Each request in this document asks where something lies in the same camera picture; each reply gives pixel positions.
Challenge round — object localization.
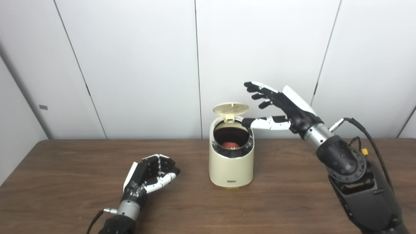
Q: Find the cream-colored bin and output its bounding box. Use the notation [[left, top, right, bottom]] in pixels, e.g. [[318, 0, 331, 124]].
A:
[[209, 115, 254, 188]]

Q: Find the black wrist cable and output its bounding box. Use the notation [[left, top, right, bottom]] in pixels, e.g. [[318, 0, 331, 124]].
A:
[[329, 118, 394, 189], [86, 208, 118, 234]]

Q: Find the cream round bin lid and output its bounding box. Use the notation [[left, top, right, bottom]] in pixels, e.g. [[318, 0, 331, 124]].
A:
[[213, 102, 250, 123]]

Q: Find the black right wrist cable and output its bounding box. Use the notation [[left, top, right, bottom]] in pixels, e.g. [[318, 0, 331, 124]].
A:
[[329, 118, 394, 189]]

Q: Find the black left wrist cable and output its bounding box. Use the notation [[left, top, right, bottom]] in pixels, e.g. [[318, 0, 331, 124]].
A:
[[86, 208, 118, 234]]

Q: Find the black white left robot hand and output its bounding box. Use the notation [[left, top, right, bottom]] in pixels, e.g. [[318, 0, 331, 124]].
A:
[[122, 154, 181, 205]]

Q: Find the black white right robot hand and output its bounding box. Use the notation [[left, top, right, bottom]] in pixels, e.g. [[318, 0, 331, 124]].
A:
[[241, 81, 325, 140]]

